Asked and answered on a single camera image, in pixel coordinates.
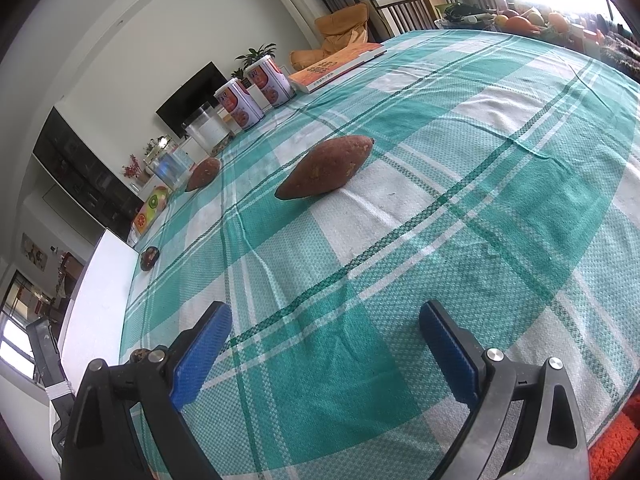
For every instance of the white cardboard box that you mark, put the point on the white cardboard box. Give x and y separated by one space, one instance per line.
100 310

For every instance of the orange cover book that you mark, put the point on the orange cover book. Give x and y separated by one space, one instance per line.
335 66

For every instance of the row of small bottles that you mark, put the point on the row of small bottles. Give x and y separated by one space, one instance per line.
587 37

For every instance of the black basket of items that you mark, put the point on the black basket of items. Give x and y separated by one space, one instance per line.
462 15

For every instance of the large sweet potato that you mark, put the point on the large sweet potato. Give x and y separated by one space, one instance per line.
325 170

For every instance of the orange fuzzy cushion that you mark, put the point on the orange fuzzy cushion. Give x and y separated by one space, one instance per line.
617 440

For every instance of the orange lounge chair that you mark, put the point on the orange lounge chair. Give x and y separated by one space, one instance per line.
340 25

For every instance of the basket of fruit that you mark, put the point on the basket of fruit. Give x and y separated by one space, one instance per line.
530 25

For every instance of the small sweet potato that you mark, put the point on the small sweet potato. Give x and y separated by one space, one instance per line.
204 174

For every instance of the black lid storage jar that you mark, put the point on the black lid storage jar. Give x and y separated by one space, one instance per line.
205 127

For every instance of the fruit print tissue box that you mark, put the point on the fruit print tissue box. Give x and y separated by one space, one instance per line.
150 210

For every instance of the black display cabinet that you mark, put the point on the black display cabinet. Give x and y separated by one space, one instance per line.
85 175

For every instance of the framed wall picture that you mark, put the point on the framed wall picture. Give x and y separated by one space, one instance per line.
34 250

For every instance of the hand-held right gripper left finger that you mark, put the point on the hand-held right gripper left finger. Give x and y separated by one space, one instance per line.
200 355

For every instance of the dark wooden chair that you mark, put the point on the dark wooden chair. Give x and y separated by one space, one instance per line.
405 12

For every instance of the black flat television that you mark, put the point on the black flat television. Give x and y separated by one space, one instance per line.
192 95

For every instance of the clear glass jar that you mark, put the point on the clear glass jar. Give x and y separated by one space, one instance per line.
170 167

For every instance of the pink labelled can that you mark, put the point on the pink labelled can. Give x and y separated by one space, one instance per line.
239 105
269 82

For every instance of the red flower vase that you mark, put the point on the red flower vase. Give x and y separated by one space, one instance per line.
132 167

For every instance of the green checkered tablecloth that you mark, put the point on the green checkered tablecloth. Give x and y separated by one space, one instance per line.
450 210

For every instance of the leafy potted plant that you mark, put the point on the leafy potted plant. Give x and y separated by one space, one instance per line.
156 146

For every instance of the black stand with white band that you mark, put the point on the black stand with white band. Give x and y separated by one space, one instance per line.
45 355

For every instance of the large green potted plant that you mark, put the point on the large green potted plant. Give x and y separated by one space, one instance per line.
255 55

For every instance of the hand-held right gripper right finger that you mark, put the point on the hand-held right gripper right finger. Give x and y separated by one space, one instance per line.
447 352

